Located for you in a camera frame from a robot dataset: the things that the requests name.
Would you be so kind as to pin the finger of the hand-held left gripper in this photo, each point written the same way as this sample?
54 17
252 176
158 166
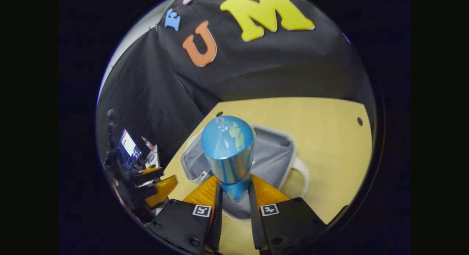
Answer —
146 175
161 189

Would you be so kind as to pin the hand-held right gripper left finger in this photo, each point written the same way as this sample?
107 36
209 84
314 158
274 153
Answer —
216 222

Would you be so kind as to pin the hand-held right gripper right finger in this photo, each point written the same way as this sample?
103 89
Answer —
255 222

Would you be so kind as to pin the blue skin care bottle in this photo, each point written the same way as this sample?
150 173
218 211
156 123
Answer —
227 148

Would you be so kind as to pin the computer monitor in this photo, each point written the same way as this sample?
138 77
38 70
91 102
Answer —
129 147

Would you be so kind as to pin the black backdrop cloth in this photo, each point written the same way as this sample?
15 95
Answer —
256 64

